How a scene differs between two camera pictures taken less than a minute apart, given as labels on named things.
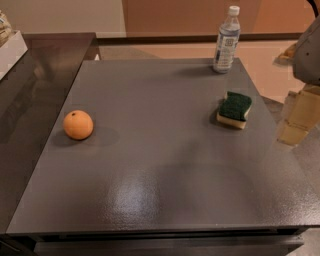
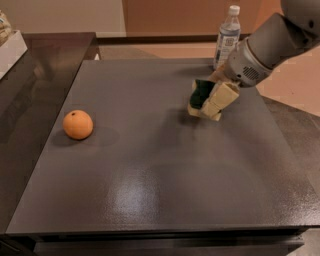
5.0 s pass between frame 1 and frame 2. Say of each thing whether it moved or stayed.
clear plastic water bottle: stayed
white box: stayed
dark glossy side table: stayed
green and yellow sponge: moved
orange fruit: stayed
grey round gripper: moved
